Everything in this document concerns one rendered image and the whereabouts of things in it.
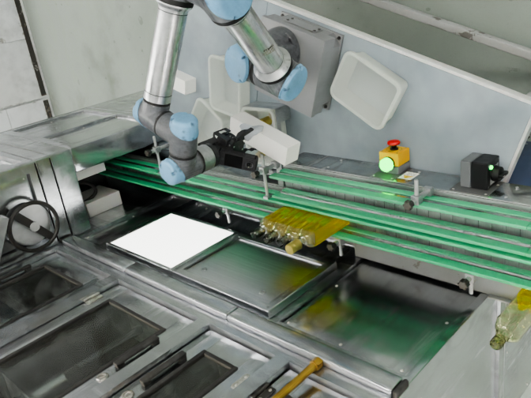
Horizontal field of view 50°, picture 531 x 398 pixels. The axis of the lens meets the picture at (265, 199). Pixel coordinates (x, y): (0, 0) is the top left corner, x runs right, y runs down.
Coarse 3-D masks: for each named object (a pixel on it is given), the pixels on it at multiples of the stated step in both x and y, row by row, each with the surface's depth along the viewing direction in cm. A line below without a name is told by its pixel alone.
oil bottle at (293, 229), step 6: (306, 216) 189; (312, 216) 188; (318, 216) 188; (294, 222) 186; (300, 222) 185; (306, 222) 185; (288, 228) 183; (294, 228) 182; (300, 228) 182; (294, 234) 181
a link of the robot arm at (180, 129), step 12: (168, 120) 150; (180, 120) 146; (192, 120) 147; (156, 132) 152; (168, 132) 149; (180, 132) 146; (192, 132) 147; (180, 144) 148; (192, 144) 149; (180, 156) 150; (192, 156) 152
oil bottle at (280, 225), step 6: (300, 210) 194; (288, 216) 191; (294, 216) 190; (300, 216) 190; (276, 222) 188; (282, 222) 187; (288, 222) 187; (276, 228) 186; (282, 228) 185; (282, 234) 185
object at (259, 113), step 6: (246, 108) 212; (252, 108) 209; (258, 108) 207; (264, 108) 205; (252, 114) 217; (258, 114) 218; (264, 114) 216; (270, 114) 204; (276, 126) 205; (246, 144) 219; (264, 156) 221; (258, 162) 218; (270, 162) 215
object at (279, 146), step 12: (240, 120) 177; (252, 120) 177; (264, 132) 172; (276, 132) 173; (252, 144) 176; (264, 144) 172; (276, 144) 168; (288, 144) 168; (276, 156) 170; (288, 156) 169
